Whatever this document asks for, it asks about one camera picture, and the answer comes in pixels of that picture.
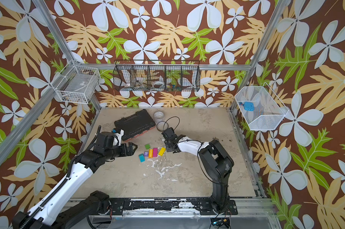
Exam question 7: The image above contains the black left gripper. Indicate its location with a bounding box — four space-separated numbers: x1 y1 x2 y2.
105 141 139 161

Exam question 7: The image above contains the yellow block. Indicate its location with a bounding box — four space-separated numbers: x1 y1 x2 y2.
158 148 166 156

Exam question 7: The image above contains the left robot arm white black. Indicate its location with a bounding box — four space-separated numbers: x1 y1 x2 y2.
12 128 138 229

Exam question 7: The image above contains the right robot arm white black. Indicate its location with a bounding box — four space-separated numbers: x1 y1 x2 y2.
162 127 234 213

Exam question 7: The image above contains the teal wood block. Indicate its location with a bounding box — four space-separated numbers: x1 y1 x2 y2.
138 154 145 163

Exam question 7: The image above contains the magenta wood block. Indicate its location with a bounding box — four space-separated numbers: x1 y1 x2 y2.
153 148 158 157

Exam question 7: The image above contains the black plastic tool case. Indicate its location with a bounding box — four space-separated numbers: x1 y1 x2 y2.
114 109 156 141

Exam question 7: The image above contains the white tape roll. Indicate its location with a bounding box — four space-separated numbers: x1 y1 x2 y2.
152 81 165 89

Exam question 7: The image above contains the blue object in basket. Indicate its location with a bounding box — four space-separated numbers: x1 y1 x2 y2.
239 102 255 112

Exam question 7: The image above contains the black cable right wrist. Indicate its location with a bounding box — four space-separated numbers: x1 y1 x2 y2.
163 116 181 132

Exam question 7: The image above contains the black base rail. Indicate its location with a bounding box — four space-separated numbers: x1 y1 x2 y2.
109 197 238 216

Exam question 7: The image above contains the black wire basket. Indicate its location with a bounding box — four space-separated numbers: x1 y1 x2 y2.
111 60 201 92

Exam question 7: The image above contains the white wire basket left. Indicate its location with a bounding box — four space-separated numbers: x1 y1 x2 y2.
52 62 101 104

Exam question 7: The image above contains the white wire basket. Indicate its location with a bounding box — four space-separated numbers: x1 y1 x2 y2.
235 83 289 132
52 62 101 104

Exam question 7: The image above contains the white wire basket right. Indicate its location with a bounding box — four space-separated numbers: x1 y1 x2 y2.
235 83 289 132

